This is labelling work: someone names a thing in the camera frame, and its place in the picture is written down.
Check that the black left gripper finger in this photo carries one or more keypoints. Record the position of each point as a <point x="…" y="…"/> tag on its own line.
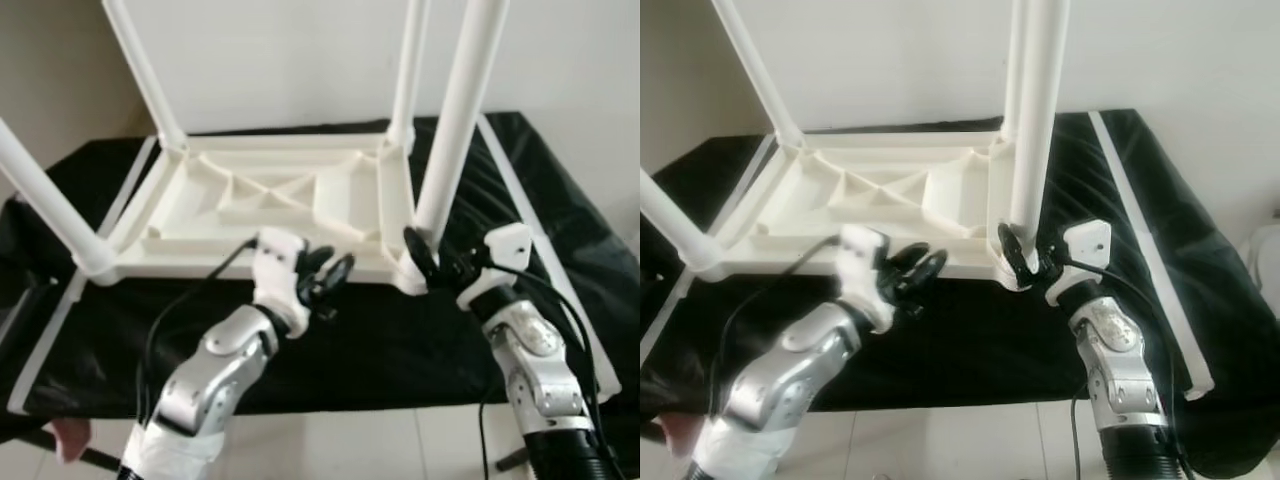
<point x="925" y="273"/>
<point x="338" y="275"/>
<point x="318" y="258"/>
<point x="905" y="257"/>

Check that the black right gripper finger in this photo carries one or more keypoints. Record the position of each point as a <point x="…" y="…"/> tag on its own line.
<point x="1013" y="253"/>
<point x="420" y="258"/>

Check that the white tapered table leg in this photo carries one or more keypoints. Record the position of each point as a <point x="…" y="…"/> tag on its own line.
<point x="50" y="205"/>
<point x="460" y="110"/>
<point x="675" y="225"/>
<point x="408" y="70"/>
<point x="145" y="70"/>
<point x="1014" y="60"/>
<point x="755" y="65"/>
<point x="1040" y="110"/>

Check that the black table cloth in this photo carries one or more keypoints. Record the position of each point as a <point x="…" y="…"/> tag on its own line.
<point x="400" y="350"/>
<point x="980" y="345"/>

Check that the long white plastic strip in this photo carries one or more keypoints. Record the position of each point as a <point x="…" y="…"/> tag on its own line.
<point x="1160" y="260"/>
<point x="700" y="240"/>
<point x="50" y="330"/>
<point x="560" y="260"/>

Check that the white rounded object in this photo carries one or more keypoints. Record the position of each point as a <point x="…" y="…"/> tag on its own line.
<point x="1265" y="258"/>

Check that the pink object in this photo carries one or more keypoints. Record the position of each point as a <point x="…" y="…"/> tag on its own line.
<point x="70" y="440"/>
<point x="680" y="432"/>

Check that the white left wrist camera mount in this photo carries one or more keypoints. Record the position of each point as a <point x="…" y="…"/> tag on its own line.
<point x="865" y="265"/>
<point x="278" y="270"/>

